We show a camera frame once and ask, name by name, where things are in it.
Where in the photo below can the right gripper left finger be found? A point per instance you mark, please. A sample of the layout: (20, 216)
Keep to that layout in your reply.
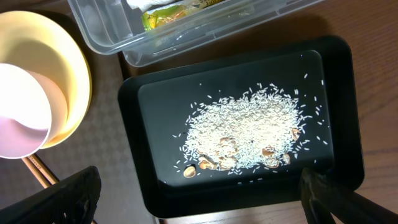
(72, 200)

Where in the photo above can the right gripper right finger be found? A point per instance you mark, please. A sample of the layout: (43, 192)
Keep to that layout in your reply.
(323, 199)

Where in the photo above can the wooden chopstick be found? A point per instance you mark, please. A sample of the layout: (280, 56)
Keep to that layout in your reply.
(43, 169)
(37, 174)

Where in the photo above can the cooked rice leftovers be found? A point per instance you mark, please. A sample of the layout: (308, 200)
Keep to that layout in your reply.
(247, 126)

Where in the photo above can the yellow plate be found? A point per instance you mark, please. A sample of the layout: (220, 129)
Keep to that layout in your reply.
(38, 44)

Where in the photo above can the green snack wrapper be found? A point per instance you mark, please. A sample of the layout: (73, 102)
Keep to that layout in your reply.
(166, 14)

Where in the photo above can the black waste tray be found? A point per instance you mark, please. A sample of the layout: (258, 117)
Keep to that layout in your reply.
(155, 108)

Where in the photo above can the brown serving tray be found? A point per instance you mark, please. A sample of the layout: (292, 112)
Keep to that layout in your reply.
(100, 140)

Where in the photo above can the clear plastic bin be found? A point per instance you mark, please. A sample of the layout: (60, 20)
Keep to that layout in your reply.
(109, 27)

